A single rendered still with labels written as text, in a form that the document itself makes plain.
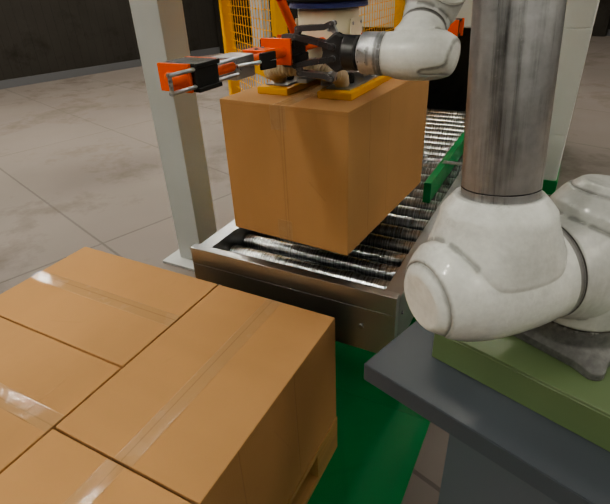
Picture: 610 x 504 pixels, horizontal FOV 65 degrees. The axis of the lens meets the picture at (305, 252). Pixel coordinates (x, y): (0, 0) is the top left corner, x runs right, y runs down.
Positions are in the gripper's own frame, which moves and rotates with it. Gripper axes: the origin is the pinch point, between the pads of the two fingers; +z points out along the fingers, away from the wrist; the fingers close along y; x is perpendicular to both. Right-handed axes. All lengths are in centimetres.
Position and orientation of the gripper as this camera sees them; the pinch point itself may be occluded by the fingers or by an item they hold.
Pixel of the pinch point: (282, 50)
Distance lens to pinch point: 125.3
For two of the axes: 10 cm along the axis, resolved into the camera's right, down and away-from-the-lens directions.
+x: 4.6, -4.7, 7.5
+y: 0.4, 8.6, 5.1
